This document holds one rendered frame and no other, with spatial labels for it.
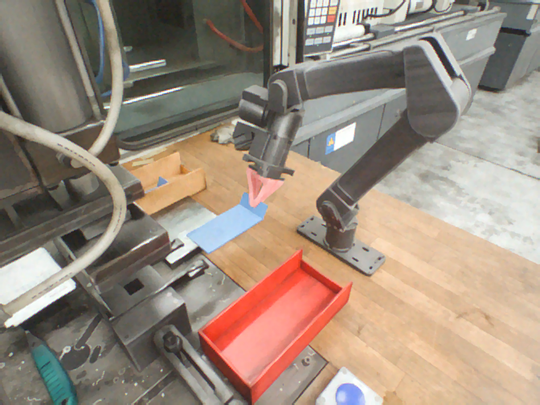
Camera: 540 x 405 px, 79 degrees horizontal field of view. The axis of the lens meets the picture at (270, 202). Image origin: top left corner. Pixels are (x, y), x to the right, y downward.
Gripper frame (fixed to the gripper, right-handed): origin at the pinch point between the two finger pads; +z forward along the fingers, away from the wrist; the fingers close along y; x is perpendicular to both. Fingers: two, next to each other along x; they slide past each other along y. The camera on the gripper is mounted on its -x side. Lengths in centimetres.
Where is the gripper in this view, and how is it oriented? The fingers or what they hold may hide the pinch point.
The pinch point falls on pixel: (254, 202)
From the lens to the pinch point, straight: 68.0
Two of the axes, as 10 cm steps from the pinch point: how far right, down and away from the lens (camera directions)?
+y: -6.0, -0.4, -8.0
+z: -3.6, 9.1, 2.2
